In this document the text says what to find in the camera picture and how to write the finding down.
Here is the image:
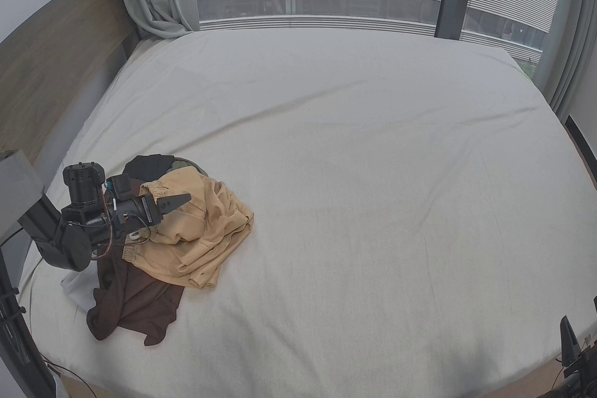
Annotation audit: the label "white garment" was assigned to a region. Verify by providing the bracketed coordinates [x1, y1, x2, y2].
[60, 270, 101, 310]

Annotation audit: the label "tan shorts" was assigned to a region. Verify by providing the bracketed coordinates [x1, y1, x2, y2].
[121, 167, 255, 290]

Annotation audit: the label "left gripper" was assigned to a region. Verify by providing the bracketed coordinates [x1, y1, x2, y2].
[111, 193, 162, 234]

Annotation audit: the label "bed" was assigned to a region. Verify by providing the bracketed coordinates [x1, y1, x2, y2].
[0, 0, 597, 398]

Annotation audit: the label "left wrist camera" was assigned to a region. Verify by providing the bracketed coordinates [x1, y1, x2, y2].
[106, 174, 133, 203]

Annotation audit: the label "brown garment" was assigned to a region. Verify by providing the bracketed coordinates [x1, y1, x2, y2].
[86, 174, 185, 346]

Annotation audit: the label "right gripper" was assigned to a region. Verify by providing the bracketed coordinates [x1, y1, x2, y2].
[557, 294, 597, 398]

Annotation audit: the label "green garment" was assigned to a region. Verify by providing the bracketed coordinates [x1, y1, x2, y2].
[170, 156, 208, 178]

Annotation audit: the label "black garment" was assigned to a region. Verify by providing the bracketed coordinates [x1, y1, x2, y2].
[123, 154, 175, 182]

